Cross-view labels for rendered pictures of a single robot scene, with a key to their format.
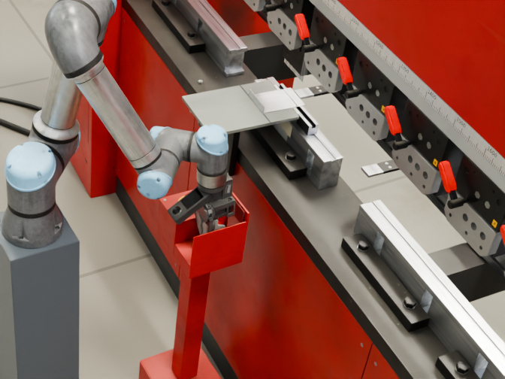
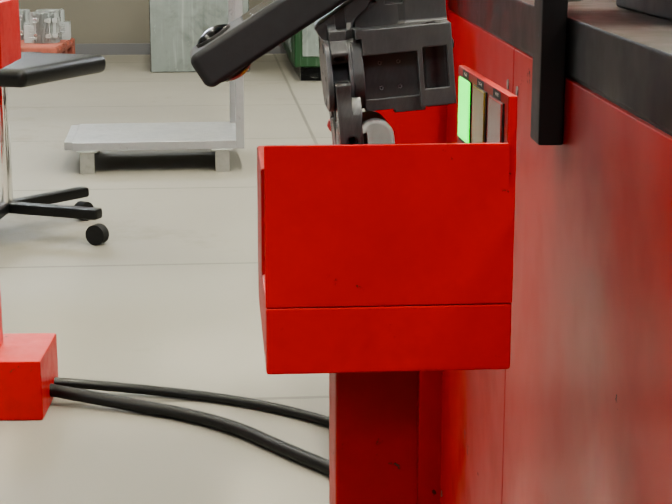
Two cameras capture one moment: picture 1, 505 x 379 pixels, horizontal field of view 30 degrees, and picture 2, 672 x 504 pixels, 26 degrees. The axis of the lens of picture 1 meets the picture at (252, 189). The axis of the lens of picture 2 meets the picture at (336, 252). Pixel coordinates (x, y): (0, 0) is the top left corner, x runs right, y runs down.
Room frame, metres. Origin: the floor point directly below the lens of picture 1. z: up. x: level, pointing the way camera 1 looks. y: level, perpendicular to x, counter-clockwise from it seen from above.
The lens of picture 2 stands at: (0.99, -0.38, 0.95)
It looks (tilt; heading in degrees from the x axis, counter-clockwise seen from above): 13 degrees down; 31
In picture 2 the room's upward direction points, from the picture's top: straight up
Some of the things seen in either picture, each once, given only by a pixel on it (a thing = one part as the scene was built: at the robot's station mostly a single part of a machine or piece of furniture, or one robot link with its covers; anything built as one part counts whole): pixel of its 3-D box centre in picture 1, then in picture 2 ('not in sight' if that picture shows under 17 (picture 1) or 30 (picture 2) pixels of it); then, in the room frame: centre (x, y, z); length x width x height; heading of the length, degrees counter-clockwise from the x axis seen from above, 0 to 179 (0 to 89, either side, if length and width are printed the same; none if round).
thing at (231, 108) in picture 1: (240, 107); not in sight; (2.07, 0.07, 1.00); 0.26 x 0.18 x 0.01; 123
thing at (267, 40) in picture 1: (314, 49); not in sight; (2.73, -0.13, 0.81); 0.64 x 0.08 x 0.14; 123
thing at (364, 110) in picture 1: (382, 95); not in sight; (1.83, -0.26, 1.26); 0.15 x 0.09 x 0.17; 33
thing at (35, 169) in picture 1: (31, 175); not in sight; (1.72, 0.53, 0.94); 0.13 x 0.12 x 0.14; 174
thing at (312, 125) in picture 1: (294, 108); not in sight; (2.11, -0.08, 0.99); 0.20 x 0.03 x 0.03; 33
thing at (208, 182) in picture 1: (211, 173); not in sight; (1.81, 0.11, 0.96); 0.08 x 0.08 x 0.05
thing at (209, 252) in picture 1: (201, 222); (374, 207); (1.86, 0.12, 0.75); 0.20 x 0.16 x 0.18; 36
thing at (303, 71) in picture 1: (295, 56); not in sight; (2.15, -0.06, 1.13); 0.10 x 0.02 x 0.10; 33
